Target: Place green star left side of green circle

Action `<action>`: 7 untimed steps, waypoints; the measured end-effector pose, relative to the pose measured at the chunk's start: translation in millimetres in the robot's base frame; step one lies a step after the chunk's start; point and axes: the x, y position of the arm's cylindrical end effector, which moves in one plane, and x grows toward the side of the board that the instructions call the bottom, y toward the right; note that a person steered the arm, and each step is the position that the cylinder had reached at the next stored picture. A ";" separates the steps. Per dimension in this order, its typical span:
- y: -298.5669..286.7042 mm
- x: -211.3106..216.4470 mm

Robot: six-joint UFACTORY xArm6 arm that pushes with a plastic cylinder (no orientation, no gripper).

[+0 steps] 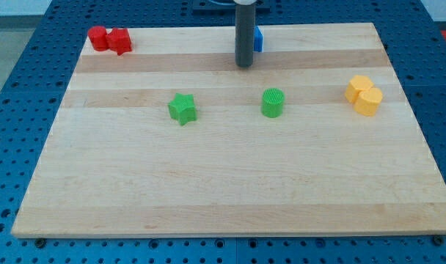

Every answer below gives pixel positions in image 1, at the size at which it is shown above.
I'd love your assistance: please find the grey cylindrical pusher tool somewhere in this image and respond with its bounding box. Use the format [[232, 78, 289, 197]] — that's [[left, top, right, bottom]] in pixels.
[[234, 0, 256, 68]]

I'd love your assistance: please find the wooden board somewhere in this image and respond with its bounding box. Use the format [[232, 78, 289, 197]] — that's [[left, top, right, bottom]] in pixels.
[[12, 23, 446, 238]]

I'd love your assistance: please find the red star block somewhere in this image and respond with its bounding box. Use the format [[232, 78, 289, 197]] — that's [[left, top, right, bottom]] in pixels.
[[106, 28, 132, 56]]

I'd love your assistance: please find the yellow heart block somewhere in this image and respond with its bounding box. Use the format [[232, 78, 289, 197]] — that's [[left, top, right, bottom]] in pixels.
[[354, 87, 383, 117]]

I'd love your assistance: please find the red cylinder block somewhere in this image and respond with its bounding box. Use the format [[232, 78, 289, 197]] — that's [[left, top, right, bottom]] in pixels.
[[87, 26, 109, 51]]

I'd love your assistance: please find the green star block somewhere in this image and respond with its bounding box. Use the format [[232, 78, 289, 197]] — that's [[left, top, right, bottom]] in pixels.
[[168, 93, 197, 125]]

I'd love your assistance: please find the yellow hexagon block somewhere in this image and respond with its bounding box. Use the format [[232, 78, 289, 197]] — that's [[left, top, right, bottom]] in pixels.
[[344, 75, 374, 103]]

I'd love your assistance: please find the green cylinder block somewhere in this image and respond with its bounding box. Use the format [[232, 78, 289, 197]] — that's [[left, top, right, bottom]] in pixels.
[[261, 88, 285, 118]]

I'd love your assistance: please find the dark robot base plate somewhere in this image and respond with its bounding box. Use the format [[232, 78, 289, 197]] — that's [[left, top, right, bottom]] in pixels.
[[191, 0, 271, 15]]

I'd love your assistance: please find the blue block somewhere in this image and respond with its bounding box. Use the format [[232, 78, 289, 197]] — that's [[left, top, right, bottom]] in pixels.
[[254, 26, 263, 52]]

